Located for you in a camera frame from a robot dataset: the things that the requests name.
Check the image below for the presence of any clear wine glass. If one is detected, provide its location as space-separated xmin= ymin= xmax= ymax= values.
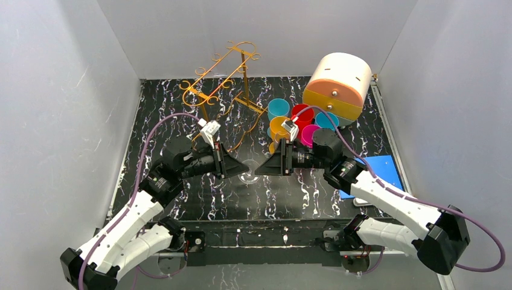
xmin=238 ymin=159 xmax=261 ymax=185

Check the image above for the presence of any magenta wine glass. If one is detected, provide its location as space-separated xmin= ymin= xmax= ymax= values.
xmin=300 ymin=124 xmax=321 ymax=148

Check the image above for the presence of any yellow wine glass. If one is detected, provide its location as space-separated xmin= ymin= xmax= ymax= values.
xmin=269 ymin=116 xmax=290 ymax=154

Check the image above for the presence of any red wine glass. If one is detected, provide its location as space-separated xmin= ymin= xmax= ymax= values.
xmin=292 ymin=103 xmax=315 ymax=139

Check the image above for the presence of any teal blue wine glass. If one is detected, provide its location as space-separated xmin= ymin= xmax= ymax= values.
xmin=315 ymin=112 xmax=339 ymax=131

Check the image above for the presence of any light blue wine glass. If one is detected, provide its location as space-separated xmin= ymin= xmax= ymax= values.
xmin=267 ymin=98 xmax=290 ymax=137

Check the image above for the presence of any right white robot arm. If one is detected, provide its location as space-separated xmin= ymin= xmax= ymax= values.
xmin=255 ymin=129 xmax=470 ymax=275

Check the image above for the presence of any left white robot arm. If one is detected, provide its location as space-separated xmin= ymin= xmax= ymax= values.
xmin=60 ymin=137 xmax=249 ymax=289

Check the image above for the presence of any small white bar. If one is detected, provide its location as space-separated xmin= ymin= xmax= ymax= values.
xmin=353 ymin=198 xmax=372 ymax=207

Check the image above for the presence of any round pastel drawer cabinet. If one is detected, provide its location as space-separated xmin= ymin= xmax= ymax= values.
xmin=302 ymin=53 xmax=373 ymax=127

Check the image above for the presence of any blue flat board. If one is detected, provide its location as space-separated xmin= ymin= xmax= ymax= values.
xmin=339 ymin=155 xmax=404 ymax=200

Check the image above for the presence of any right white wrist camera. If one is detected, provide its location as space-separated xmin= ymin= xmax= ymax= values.
xmin=281 ymin=119 xmax=299 ymax=141

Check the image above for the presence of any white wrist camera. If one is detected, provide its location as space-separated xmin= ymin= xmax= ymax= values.
xmin=281 ymin=119 xmax=299 ymax=141
xmin=198 ymin=118 xmax=221 ymax=147

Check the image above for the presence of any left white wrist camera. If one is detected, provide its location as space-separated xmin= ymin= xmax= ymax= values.
xmin=198 ymin=118 xmax=221 ymax=147

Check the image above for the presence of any gold wire wine glass rack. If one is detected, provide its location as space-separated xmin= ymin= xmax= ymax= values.
xmin=179 ymin=41 xmax=268 ymax=152

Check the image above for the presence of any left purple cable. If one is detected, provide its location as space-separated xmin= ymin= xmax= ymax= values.
xmin=78 ymin=112 xmax=206 ymax=290

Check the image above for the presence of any purple cable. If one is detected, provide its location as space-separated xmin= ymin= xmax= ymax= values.
xmin=291 ymin=105 xmax=507 ymax=274
xmin=78 ymin=112 xmax=206 ymax=290

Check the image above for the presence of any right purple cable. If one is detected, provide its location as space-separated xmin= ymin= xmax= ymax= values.
xmin=291 ymin=105 xmax=507 ymax=274

